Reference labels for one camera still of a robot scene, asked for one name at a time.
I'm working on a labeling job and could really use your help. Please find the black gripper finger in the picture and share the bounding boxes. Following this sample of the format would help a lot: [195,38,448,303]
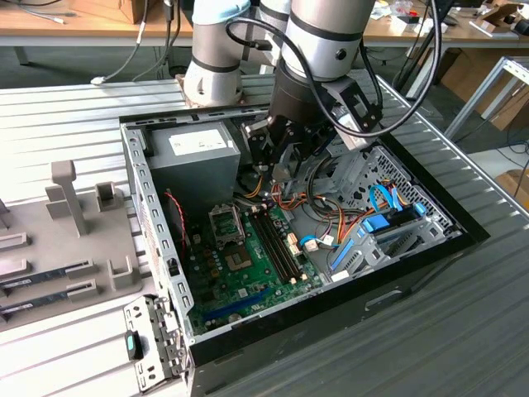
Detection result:
[288,123,336,175]
[241,117,290,174]

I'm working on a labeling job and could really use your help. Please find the metal socket cover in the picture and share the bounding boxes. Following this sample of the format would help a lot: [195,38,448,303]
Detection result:
[208,203,245,249]

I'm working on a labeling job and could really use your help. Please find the CPU socket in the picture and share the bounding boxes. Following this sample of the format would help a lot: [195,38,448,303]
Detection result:
[220,242,256,275]

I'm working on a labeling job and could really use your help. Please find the grey metal drive cage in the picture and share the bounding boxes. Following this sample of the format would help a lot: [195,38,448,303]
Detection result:
[272,136,375,199]

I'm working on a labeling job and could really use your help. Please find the grey power supply unit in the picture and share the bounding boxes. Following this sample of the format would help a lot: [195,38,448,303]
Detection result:
[146,122,242,216]

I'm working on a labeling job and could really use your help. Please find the perforated grey disk bay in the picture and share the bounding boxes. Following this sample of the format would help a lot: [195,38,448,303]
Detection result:
[330,144,464,286]

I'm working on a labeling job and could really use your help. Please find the hard disk in blue carrier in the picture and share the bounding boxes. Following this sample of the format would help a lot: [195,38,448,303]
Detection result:
[360,201,427,239]

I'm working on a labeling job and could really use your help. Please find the black RAM slot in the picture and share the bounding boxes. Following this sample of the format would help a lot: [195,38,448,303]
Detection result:
[254,213,295,284]
[259,212,299,281]
[250,213,292,285]
[263,210,303,279]

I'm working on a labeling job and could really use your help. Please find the white box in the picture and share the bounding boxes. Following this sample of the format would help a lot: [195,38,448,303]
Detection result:
[390,15,450,35]

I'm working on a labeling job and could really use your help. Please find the black tripod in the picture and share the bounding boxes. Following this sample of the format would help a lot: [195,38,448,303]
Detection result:
[390,0,455,103]

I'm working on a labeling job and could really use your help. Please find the green motherboard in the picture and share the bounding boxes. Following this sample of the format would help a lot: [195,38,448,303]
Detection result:
[181,202,327,337]

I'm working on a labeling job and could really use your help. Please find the blue expansion slot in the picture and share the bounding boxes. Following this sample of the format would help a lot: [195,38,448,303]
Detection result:
[202,287,274,322]

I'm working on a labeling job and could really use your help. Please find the large cardboard boxes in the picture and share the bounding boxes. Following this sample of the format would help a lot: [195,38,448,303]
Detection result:
[440,48,529,132]

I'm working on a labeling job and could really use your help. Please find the wooden desk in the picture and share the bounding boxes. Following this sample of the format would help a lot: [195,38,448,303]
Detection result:
[363,0,529,98]
[0,0,195,67]

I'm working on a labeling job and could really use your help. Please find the black open PC case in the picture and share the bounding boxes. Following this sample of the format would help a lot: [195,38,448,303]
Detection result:
[118,93,492,397]

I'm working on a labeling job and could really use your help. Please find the cardboard box on desk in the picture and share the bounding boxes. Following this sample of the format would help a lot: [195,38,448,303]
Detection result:
[69,0,160,24]

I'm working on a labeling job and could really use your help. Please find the small cardboard box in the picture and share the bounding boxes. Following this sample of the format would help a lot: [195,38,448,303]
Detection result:
[493,168,529,208]

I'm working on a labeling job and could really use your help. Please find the open cardboard box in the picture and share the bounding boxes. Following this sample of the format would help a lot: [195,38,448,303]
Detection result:
[474,2,529,34]

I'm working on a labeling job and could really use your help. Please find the grey parts rack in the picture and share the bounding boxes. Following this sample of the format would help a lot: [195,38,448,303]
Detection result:
[0,160,145,332]

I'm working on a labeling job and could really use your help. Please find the black latch blue stripe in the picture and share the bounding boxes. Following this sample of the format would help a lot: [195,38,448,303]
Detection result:
[124,329,146,362]

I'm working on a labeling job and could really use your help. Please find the blue RAM stick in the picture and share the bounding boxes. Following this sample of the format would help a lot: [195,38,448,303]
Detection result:
[0,289,69,315]
[0,264,69,290]

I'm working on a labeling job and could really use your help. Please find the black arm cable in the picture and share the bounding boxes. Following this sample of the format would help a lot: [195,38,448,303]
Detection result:
[225,0,441,137]

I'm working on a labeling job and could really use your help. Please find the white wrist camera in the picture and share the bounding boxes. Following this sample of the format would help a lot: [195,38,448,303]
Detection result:
[332,105,373,151]

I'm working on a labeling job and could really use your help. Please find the yellow orange wire bundle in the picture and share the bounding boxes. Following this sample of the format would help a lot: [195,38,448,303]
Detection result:
[243,174,266,199]

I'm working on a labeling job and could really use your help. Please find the black camera bracket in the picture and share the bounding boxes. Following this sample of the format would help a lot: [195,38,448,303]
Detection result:
[324,77,382,134]

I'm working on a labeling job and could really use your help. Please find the orange black wire bundle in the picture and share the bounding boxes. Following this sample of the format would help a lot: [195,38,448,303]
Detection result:
[270,177,365,249]

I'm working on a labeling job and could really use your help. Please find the blue flat wire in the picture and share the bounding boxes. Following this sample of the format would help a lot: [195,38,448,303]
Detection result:
[368,183,409,216]

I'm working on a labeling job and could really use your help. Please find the red black twisted wire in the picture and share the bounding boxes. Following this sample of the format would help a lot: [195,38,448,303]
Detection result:
[164,189,192,251]

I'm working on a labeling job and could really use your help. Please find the blue plastic rail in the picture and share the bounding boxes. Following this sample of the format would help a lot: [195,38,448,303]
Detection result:
[329,237,357,273]

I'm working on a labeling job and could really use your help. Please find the aluminium profile frame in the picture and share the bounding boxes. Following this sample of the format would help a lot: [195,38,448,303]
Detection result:
[444,55,529,141]

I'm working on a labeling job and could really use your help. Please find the grey cable white plug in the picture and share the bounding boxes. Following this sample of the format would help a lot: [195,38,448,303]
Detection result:
[89,0,152,87]

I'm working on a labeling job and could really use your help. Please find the grey metal slot bracket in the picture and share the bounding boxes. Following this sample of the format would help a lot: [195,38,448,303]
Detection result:
[122,294,195,394]

